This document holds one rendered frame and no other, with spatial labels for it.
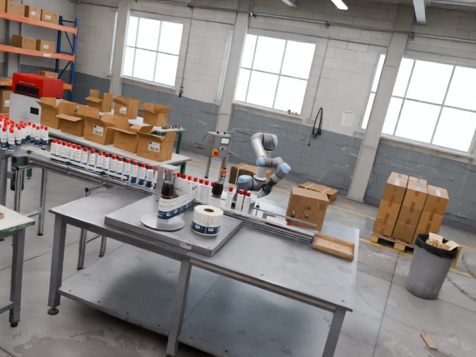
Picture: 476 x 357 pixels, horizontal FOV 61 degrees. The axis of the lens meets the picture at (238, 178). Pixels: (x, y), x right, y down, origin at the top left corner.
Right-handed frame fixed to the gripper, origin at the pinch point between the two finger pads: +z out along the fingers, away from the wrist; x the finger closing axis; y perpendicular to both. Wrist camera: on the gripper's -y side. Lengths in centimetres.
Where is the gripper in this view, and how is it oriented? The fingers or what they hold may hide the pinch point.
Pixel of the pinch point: (258, 196)
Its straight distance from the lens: 325.0
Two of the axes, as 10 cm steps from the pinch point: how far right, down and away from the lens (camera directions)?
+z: -6.3, 7.0, 3.4
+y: -3.2, 1.7, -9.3
